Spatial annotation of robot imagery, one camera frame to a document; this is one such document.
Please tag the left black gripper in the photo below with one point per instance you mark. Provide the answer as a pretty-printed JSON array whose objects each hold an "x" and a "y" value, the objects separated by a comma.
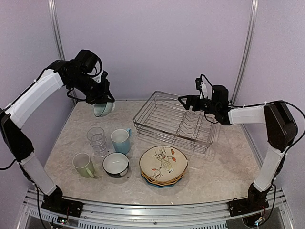
[{"x": 102, "y": 97}]

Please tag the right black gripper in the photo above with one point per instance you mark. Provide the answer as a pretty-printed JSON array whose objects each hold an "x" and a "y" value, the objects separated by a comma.
[{"x": 195, "y": 99}]

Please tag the clear glass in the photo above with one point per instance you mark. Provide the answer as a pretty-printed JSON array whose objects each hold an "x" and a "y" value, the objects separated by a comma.
[
  {"x": 100, "y": 147},
  {"x": 96, "y": 136}
]

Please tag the light blue faceted cup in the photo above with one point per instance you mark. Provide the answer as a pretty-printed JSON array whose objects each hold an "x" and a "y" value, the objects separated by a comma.
[{"x": 121, "y": 140}]

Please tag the dark blue bowl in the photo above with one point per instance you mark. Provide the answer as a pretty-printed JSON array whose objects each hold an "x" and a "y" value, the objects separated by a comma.
[{"x": 116, "y": 164}]

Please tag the beige plate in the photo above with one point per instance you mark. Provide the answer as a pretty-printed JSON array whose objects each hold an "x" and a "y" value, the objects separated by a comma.
[{"x": 167, "y": 157}]

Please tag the green mug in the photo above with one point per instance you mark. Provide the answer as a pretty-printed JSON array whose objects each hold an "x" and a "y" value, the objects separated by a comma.
[{"x": 82, "y": 162}]

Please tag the blue dotted plate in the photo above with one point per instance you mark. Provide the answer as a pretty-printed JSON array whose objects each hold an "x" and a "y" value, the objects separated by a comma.
[{"x": 155, "y": 184}]

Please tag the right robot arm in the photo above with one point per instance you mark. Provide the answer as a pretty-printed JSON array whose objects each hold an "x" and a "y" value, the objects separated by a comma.
[{"x": 273, "y": 118}]

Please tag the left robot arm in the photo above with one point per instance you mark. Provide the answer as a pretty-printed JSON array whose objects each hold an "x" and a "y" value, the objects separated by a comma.
[{"x": 83, "y": 73}]

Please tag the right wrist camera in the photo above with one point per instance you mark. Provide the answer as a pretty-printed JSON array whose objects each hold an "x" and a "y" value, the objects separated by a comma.
[{"x": 201, "y": 87}]

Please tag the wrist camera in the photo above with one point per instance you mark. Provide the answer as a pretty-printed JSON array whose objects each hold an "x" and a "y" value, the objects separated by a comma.
[
  {"x": 101, "y": 77},
  {"x": 201, "y": 87}
]

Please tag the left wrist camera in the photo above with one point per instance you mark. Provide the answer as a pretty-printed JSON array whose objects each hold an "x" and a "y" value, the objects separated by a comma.
[{"x": 101, "y": 77}]

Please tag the metal wire dish rack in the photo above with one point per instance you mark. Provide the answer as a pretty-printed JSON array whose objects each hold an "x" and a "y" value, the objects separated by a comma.
[{"x": 164, "y": 118}]

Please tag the left corner aluminium post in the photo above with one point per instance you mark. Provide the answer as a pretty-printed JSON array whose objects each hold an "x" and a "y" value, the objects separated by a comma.
[{"x": 56, "y": 28}]

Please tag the corner aluminium post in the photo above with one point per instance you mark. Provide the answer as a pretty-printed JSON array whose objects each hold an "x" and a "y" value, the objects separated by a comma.
[
  {"x": 56, "y": 28},
  {"x": 246, "y": 51}
]

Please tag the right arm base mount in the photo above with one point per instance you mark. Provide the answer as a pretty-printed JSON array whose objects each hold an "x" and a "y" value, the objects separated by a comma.
[{"x": 243, "y": 206}]

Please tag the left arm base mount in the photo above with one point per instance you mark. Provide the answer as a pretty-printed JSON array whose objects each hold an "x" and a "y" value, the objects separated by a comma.
[{"x": 65, "y": 207}]

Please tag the aluminium front rail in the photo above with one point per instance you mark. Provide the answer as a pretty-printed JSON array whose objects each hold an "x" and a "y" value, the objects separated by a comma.
[{"x": 101, "y": 215}]

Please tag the right corner aluminium post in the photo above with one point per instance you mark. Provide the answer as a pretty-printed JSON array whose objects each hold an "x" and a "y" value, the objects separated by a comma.
[{"x": 246, "y": 51}]

